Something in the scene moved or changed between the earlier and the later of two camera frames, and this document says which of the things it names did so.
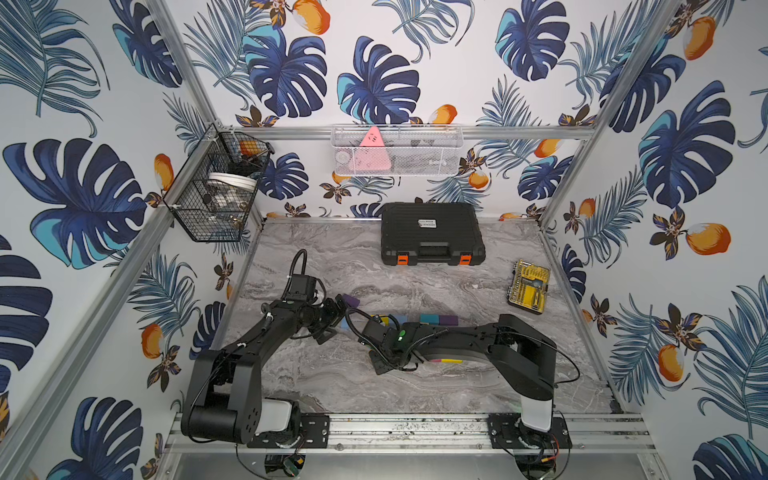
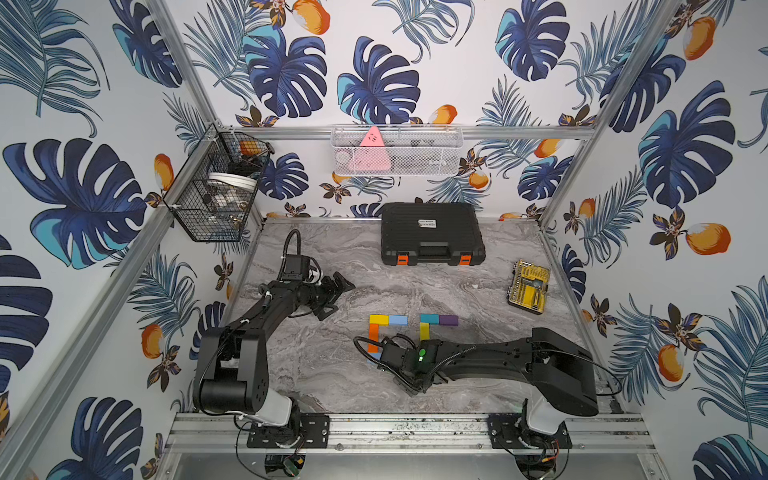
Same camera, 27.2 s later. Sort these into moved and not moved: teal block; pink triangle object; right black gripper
Moved: right black gripper
Not moved: pink triangle object; teal block
